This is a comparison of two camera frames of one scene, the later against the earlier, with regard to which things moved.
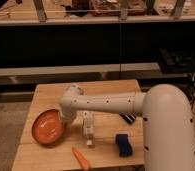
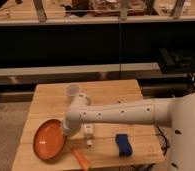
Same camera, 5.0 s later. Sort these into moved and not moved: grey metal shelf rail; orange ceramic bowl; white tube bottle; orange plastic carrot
Moved: orange ceramic bowl
Not moved: grey metal shelf rail; white tube bottle; orange plastic carrot
